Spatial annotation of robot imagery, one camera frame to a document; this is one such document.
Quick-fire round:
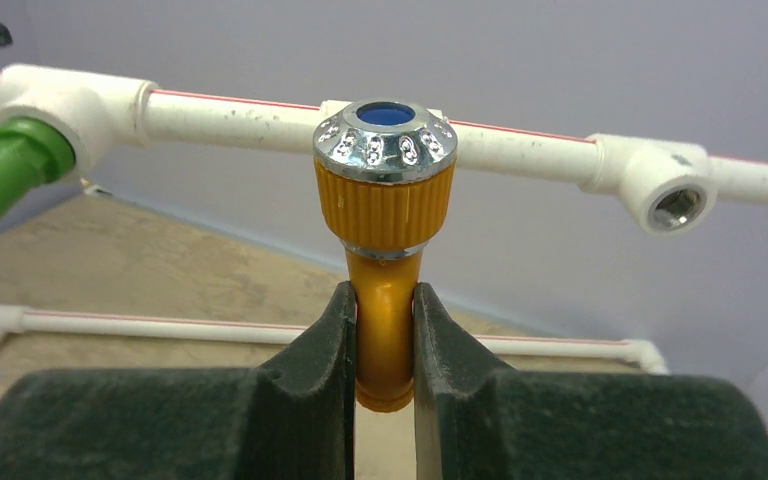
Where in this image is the white PVC pipe frame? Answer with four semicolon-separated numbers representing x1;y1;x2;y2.
0;62;768;458

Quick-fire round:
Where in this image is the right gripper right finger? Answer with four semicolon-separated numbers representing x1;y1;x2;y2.
413;283;768;480

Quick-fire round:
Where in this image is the orange plastic faucet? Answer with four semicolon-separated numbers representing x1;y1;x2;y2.
313;98;458;413

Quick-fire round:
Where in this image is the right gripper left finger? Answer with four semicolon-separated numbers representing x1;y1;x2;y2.
0;282;357;479

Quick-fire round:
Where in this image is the green plastic faucet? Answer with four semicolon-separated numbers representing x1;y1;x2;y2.
0;117;76;219

